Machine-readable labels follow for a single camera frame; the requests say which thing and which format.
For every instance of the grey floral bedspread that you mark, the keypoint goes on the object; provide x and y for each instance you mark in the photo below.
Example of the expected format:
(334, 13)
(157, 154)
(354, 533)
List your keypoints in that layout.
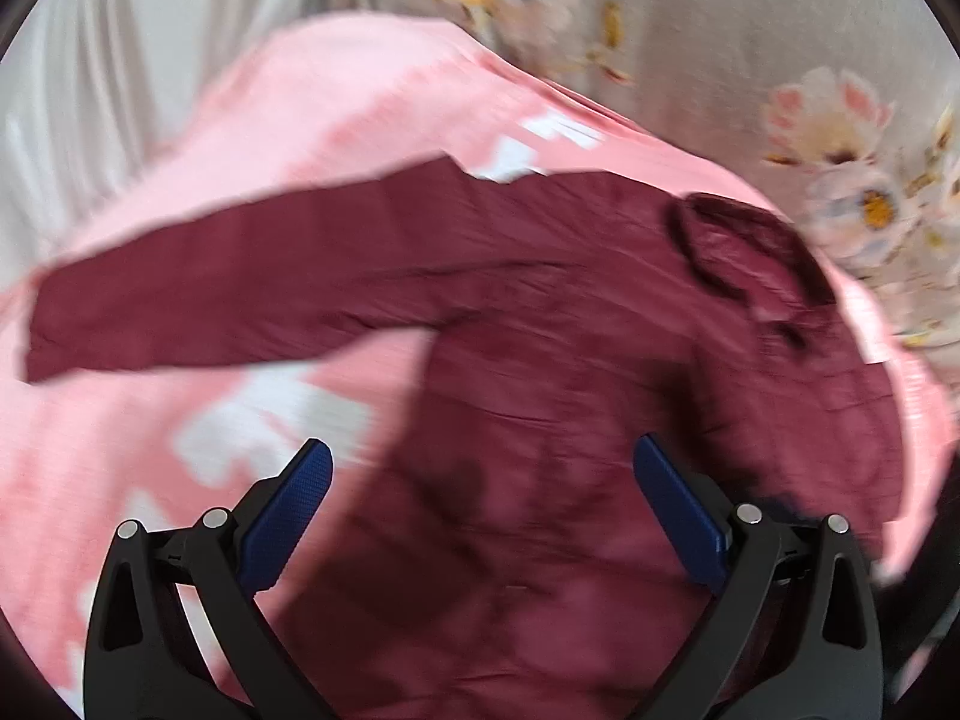
(843, 112)

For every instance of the silver satin curtain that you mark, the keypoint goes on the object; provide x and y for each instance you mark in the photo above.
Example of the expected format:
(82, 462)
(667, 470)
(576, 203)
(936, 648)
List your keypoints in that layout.
(90, 90)

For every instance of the pink fleece blanket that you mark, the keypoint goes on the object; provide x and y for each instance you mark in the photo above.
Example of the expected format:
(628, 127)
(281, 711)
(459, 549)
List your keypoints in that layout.
(334, 101)

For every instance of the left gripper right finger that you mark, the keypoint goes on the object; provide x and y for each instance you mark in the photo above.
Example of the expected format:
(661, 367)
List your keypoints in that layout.
(790, 630)

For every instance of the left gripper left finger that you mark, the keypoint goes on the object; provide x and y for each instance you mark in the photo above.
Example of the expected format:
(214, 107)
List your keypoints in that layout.
(175, 630)

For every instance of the maroon puffer jacket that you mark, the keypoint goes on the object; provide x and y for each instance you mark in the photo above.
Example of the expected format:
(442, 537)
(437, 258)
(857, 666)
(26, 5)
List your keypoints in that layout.
(503, 563)

